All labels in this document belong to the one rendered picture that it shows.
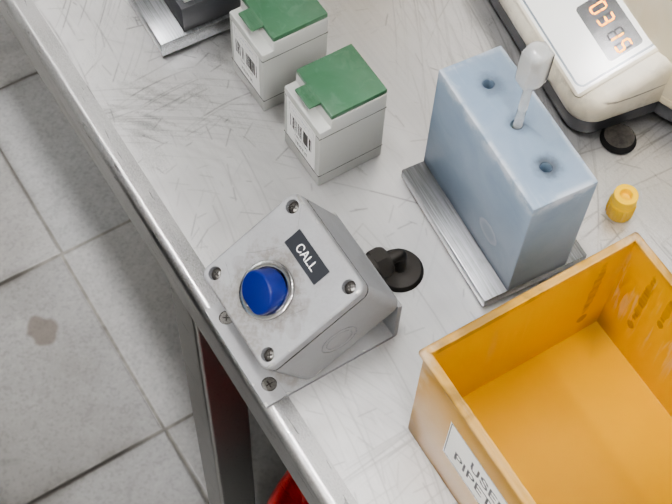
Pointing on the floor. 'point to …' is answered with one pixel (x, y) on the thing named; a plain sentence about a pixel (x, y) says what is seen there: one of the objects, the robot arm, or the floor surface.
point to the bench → (196, 239)
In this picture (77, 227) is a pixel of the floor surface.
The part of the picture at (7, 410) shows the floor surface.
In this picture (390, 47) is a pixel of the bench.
